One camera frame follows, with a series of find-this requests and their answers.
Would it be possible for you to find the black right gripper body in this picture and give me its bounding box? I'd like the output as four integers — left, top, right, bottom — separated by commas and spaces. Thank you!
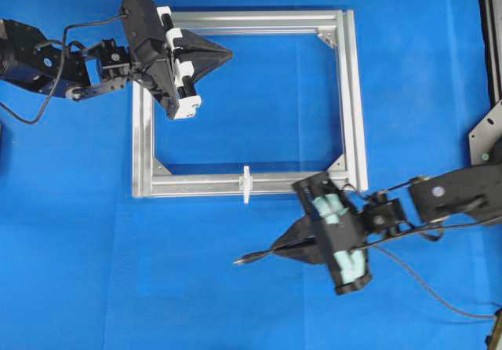
293, 172, 372, 295

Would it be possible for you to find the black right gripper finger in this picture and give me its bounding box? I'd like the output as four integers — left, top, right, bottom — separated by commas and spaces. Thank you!
272, 215, 314, 248
272, 237, 326, 264

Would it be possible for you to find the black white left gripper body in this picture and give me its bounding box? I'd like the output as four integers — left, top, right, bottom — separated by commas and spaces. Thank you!
133, 6, 202, 120

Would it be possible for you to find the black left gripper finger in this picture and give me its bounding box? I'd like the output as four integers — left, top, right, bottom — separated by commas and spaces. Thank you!
173, 29, 229, 52
184, 49, 232, 84

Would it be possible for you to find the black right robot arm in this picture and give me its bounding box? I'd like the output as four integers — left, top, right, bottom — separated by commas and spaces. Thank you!
269, 117, 501, 295

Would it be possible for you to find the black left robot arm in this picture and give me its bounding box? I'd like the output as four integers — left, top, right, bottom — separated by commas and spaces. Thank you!
1, 0, 233, 119

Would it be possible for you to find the blue table mat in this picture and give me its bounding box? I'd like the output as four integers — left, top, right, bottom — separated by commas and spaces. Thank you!
1, 0, 491, 349

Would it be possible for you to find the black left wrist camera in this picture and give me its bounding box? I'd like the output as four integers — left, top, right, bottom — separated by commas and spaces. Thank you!
120, 0, 165, 64

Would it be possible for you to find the white string loop holder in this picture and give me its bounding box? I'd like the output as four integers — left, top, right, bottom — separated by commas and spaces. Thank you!
239, 165, 253, 205

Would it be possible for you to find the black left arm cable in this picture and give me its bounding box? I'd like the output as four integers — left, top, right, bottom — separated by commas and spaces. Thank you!
0, 10, 129, 126

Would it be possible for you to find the aluminium extrusion frame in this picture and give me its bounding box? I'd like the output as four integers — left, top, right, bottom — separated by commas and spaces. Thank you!
132, 9, 368, 198

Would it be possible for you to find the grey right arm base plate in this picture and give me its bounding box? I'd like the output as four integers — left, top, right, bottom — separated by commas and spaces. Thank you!
468, 101, 501, 166

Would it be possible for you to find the black rail at right edge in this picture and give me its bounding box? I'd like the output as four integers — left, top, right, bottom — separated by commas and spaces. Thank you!
478, 0, 501, 107

